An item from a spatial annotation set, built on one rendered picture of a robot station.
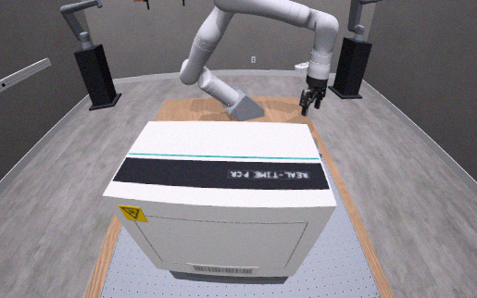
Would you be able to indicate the white real-time pcr machine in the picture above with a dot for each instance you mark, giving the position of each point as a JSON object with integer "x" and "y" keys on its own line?
{"x": 224, "y": 198}

